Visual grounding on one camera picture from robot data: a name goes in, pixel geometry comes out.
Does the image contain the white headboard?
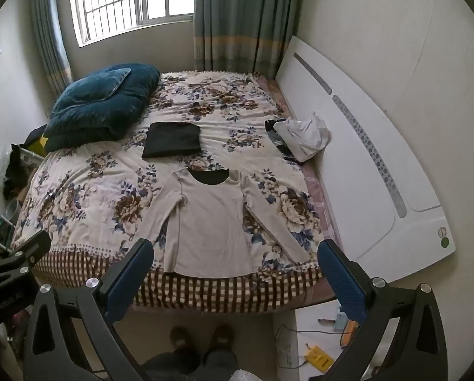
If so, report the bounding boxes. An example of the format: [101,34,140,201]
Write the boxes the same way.
[274,36,457,263]

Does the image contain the yellow box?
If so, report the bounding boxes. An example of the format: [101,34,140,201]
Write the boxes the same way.
[304,345,335,372]

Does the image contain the white fuzzy cloth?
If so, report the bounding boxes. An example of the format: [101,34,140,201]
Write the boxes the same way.
[229,369,263,381]

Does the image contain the dark blue velvet pillow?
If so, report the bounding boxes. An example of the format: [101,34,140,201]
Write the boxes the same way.
[54,67,132,117]

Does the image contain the yellow and black package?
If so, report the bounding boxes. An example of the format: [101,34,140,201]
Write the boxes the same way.
[24,124,48,156]

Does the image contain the black bag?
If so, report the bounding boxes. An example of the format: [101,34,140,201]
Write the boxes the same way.
[3,143,36,204]

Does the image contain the white bedside table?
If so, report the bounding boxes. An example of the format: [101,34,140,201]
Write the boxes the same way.
[273,297,384,381]

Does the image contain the person's feet in dark shoes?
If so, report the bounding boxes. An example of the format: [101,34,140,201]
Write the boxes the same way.
[141,351,201,381]

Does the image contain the black cable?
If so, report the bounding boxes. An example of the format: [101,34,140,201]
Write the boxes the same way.
[274,323,306,381]

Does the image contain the person's left slipper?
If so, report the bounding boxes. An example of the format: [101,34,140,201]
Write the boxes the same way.
[169,325,200,361]

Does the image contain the orange round device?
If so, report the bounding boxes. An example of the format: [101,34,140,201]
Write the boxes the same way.
[337,321,359,351]

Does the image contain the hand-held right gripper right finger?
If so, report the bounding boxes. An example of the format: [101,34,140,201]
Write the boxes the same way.
[308,239,449,381]

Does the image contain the dark blue quilt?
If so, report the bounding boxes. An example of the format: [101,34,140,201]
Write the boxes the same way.
[44,63,161,153]

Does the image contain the person's right leg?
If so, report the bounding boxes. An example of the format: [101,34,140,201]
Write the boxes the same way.
[202,350,238,381]

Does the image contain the beige long-sleeve shirt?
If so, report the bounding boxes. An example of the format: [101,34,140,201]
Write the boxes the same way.
[136,168,311,278]

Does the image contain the wide teal curtain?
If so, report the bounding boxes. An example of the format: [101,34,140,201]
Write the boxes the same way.
[193,0,302,77]

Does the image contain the bed with floral sheet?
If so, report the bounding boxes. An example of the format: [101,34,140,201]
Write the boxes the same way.
[10,70,339,315]

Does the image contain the crumpled white garment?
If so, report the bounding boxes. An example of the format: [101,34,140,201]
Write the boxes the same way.
[274,112,331,163]

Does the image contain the barred window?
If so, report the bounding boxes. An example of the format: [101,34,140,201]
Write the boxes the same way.
[67,0,195,47]

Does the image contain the folded black garment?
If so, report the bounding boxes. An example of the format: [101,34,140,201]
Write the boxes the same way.
[142,122,203,158]

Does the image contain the person's right slipper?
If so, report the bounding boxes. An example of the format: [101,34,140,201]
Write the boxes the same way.
[206,324,236,360]

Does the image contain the person's slipper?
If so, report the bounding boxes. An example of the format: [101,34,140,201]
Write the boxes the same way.
[169,325,200,361]
[206,324,236,360]

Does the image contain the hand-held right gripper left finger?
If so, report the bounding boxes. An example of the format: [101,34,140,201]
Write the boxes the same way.
[23,238,155,381]

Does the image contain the narrow teal curtain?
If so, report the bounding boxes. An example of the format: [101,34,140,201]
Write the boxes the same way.
[29,0,73,97]

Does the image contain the dark patterned garment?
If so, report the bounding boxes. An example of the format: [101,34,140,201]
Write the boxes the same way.
[265,118,303,164]

